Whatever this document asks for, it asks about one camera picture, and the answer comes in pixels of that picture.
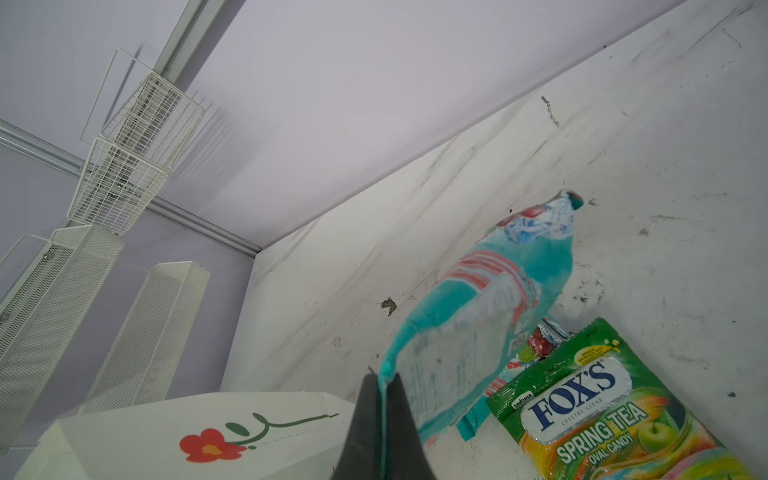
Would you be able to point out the white flowered paper bag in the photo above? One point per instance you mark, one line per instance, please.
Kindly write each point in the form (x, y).
(245, 435)

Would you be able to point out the white mesh two-tier shelf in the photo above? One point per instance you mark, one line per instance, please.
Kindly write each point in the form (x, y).
(49, 286)

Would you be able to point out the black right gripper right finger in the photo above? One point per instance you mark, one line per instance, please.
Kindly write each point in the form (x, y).
(403, 454)

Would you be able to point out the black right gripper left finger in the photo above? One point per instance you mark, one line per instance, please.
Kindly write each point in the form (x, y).
(361, 455)

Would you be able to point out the aluminium frame post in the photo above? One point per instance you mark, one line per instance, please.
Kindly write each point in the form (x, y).
(196, 19)

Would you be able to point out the green yellow Fox's candy bag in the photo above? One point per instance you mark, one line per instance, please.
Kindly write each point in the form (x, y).
(594, 410)

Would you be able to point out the white wire basket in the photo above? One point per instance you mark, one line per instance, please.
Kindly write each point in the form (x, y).
(139, 127)

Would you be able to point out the teal green Fox's candy bag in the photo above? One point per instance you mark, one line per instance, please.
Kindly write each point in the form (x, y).
(547, 336)

